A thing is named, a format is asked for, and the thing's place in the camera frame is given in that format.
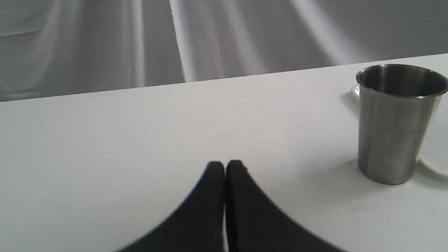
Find grey backdrop curtain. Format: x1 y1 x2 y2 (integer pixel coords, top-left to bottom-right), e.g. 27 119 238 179
0 0 447 102

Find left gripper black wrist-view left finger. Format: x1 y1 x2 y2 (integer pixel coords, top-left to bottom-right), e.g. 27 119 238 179
122 161 225 252

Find stainless steel cup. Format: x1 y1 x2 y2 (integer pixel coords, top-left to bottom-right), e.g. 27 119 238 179
356 64 447 185

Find white plastic tray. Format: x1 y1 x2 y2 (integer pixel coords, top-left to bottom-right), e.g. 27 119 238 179
352 85 447 184

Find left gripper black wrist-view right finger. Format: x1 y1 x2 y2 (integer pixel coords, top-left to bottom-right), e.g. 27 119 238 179
226 160 340 252

